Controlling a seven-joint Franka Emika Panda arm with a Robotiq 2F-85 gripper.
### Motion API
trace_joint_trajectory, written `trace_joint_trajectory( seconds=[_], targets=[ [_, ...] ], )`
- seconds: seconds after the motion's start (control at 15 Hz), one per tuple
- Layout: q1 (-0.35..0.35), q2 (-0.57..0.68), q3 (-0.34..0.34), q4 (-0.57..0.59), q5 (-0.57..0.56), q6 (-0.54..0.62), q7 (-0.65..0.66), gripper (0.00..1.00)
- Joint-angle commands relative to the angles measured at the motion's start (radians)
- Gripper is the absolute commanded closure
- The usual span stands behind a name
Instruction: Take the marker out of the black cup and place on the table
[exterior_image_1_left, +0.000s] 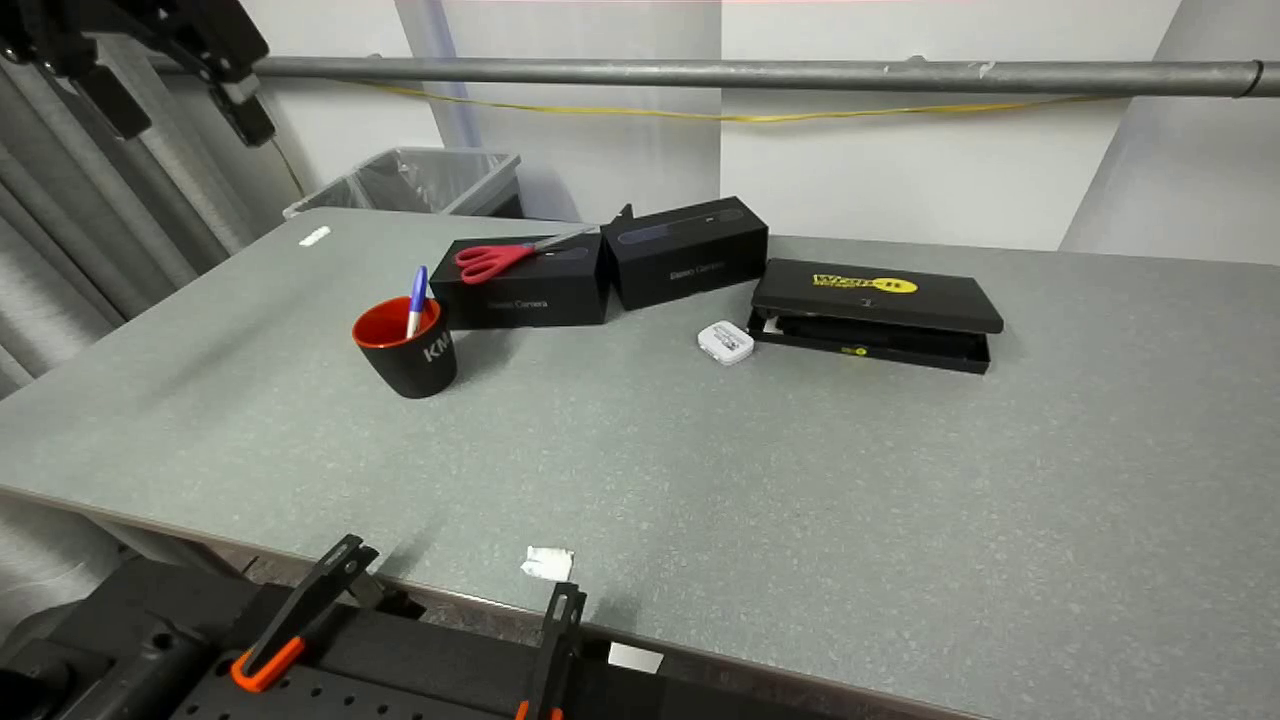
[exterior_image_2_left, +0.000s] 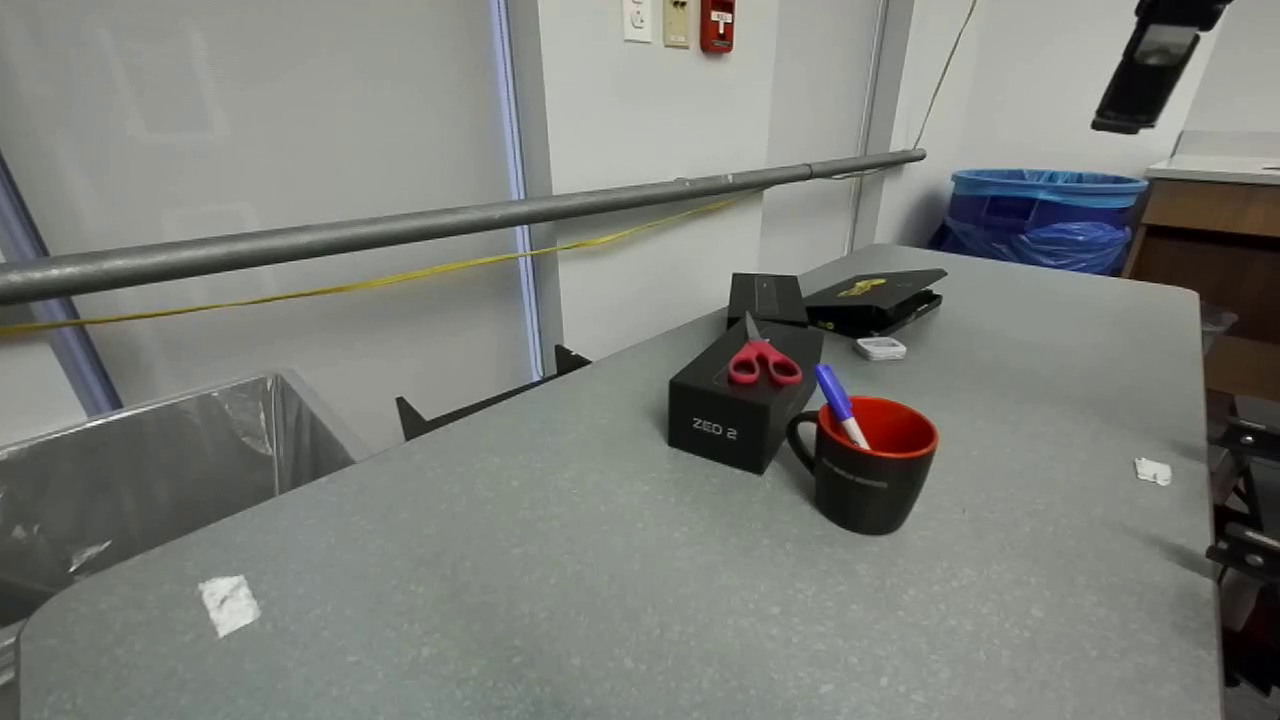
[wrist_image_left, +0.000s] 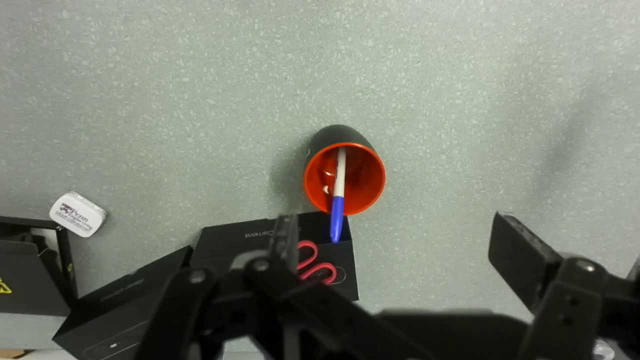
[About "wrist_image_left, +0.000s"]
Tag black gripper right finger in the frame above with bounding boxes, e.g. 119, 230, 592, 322
486, 210, 640, 360

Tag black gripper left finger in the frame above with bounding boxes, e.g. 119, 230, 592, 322
134, 212, 437, 360

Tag black cup red inside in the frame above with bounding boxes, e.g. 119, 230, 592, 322
303, 123, 389, 218

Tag black cardboard box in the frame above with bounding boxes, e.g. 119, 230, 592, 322
190, 210, 360, 303

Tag flat black box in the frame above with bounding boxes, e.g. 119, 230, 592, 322
53, 245, 196, 360

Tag small white labelled pad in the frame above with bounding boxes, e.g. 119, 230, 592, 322
48, 190, 108, 240

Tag black device yellow warning sticker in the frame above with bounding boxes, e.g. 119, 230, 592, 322
0, 214, 80, 318

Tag red handled scissors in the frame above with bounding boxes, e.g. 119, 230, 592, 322
295, 239, 340, 288

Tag blue handled utensil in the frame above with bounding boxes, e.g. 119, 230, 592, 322
329, 148, 350, 245

